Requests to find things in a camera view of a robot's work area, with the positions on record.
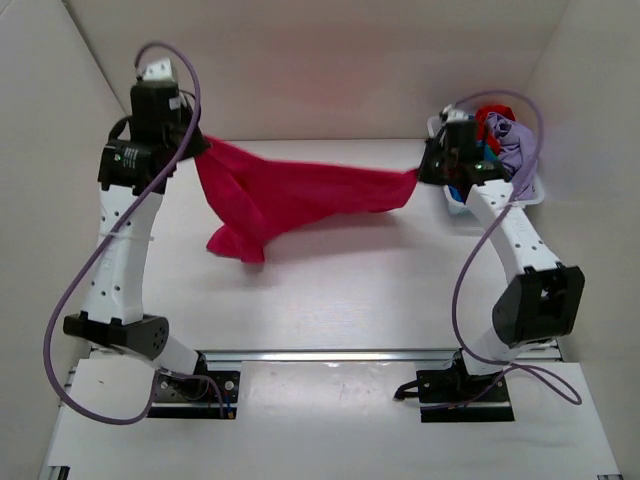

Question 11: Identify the crimson red t-shirt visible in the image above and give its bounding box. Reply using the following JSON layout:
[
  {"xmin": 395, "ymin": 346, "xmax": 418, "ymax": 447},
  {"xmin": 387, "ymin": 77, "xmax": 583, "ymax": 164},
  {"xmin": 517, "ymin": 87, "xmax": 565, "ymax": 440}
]
[{"xmin": 195, "ymin": 138, "xmax": 418, "ymax": 264}]

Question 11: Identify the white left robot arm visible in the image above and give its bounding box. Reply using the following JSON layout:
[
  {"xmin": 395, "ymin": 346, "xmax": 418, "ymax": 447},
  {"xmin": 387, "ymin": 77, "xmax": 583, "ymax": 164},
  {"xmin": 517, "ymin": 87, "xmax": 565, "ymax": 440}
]
[{"xmin": 63, "ymin": 80, "xmax": 209, "ymax": 398}]

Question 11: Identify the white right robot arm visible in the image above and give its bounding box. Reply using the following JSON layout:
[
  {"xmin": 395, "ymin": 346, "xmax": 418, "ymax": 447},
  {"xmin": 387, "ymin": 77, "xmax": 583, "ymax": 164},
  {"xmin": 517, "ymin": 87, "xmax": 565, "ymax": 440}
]
[{"xmin": 418, "ymin": 115, "xmax": 585, "ymax": 401}]

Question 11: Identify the blue t-shirt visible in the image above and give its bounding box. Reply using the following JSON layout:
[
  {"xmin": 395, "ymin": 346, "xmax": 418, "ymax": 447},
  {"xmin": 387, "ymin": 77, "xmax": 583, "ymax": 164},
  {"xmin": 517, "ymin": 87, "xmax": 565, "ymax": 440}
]
[{"xmin": 448, "ymin": 141, "xmax": 499, "ymax": 203}]

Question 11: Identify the white plastic laundry basket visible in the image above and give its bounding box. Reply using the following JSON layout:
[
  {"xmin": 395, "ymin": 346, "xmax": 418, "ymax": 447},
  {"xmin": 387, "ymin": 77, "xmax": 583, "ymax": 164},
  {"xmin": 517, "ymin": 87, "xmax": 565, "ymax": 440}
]
[{"xmin": 427, "ymin": 115, "xmax": 545, "ymax": 218}]

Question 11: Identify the red t-shirt in basket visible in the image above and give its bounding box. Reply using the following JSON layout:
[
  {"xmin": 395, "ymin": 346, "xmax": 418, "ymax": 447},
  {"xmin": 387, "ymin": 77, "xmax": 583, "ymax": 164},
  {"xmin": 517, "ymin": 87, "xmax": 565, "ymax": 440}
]
[{"xmin": 474, "ymin": 104, "xmax": 516, "ymax": 154}]

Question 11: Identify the lavender t-shirt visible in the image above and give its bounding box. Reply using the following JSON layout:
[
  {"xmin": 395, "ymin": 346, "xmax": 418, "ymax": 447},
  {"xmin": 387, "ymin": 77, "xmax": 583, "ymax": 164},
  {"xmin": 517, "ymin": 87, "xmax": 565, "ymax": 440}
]
[{"xmin": 488, "ymin": 114, "xmax": 538, "ymax": 200}]

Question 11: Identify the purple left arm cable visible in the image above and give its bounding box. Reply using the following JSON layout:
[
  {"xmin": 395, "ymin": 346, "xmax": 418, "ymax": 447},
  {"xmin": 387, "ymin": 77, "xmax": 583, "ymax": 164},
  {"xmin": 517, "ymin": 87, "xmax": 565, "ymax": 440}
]
[{"xmin": 42, "ymin": 42, "xmax": 237, "ymax": 426}]

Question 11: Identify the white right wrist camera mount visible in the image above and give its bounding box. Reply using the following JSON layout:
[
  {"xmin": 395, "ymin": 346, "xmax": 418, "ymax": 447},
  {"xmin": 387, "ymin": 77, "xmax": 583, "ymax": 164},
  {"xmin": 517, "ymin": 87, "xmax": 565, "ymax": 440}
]
[{"xmin": 439, "ymin": 104, "xmax": 474, "ymax": 124}]

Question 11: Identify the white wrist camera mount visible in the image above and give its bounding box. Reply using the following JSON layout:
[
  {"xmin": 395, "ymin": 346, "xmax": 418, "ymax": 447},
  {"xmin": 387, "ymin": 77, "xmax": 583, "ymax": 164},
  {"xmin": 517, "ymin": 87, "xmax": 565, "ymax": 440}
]
[
  {"xmin": 439, "ymin": 104, "xmax": 474, "ymax": 124},
  {"xmin": 136, "ymin": 57, "xmax": 178, "ymax": 87}
]

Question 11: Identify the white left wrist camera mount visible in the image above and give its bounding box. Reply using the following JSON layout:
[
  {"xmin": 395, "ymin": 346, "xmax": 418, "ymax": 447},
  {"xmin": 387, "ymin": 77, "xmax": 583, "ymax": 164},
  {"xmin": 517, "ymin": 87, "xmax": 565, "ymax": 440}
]
[{"xmin": 136, "ymin": 57, "xmax": 178, "ymax": 87}]

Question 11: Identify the aluminium table edge rail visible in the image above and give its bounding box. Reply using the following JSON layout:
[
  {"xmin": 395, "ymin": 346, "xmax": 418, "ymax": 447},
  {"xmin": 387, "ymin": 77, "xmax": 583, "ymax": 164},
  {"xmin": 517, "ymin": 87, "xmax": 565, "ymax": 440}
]
[{"xmin": 89, "ymin": 348, "xmax": 561, "ymax": 365}]

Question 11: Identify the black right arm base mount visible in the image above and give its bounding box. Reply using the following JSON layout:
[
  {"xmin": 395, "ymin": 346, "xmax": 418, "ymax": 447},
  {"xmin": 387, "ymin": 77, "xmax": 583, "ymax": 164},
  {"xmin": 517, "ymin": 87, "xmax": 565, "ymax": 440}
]
[{"xmin": 393, "ymin": 352, "xmax": 515, "ymax": 424}]

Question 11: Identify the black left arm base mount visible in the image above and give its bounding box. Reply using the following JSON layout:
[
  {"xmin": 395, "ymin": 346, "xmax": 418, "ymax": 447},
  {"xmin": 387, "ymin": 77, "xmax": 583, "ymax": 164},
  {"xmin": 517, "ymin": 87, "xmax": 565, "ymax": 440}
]
[{"xmin": 148, "ymin": 361, "xmax": 241, "ymax": 421}]

